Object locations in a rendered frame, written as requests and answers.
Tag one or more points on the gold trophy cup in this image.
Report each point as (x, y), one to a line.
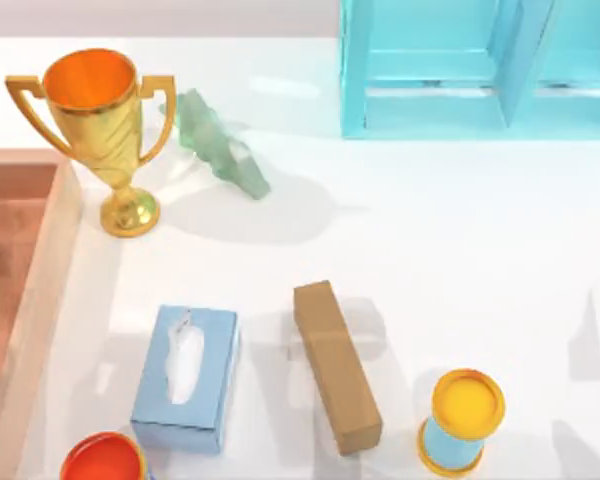
(96, 126)

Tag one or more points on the long brown cardboard box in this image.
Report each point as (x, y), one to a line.
(337, 370)

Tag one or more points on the light blue rack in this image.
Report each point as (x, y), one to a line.
(480, 107)

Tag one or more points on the yellow and blue can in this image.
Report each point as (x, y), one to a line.
(462, 422)

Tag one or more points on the light blue tissue box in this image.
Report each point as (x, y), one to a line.
(187, 382)

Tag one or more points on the salmon shallow box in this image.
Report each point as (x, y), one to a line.
(15, 240)

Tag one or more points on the red and orange can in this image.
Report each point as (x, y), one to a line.
(102, 460)

